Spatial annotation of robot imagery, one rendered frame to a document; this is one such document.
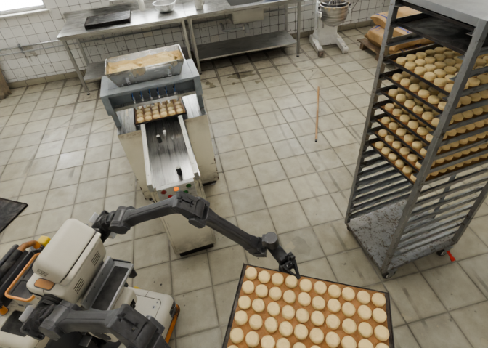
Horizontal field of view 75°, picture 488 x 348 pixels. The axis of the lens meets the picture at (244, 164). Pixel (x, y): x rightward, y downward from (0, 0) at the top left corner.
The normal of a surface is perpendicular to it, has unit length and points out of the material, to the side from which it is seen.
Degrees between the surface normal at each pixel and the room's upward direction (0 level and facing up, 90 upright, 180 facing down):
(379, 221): 0
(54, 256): 43
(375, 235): 0
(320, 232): 0
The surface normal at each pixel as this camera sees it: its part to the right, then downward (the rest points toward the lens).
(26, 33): 0.22, 0.64
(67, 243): 0.60, -0.48
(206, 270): -0.08, -0.74
